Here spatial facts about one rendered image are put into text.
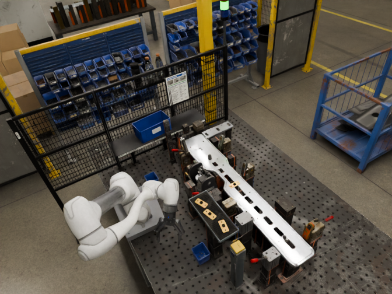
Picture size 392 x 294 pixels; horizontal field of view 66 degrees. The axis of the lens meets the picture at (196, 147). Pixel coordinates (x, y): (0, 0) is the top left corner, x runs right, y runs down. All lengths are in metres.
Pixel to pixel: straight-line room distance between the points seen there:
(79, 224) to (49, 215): 2.27
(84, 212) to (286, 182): 1.74
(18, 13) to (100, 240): 7.18
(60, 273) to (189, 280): 1.54
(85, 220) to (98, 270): 1.67
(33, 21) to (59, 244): 5.95
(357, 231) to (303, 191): 0.49
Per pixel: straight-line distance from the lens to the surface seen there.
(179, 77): 2.78
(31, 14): 8.40
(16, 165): 4.19
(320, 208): 2.63
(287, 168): 2.88
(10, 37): 6.26
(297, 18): 5.21
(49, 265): 3.51
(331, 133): 4.22
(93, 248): 1.65
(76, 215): 1.63
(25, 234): 3.87
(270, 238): 2.05
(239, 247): 1.81
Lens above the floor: 2.73
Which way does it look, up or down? 42 degrees down
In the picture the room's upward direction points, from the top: 6 degrees counter-clockwise
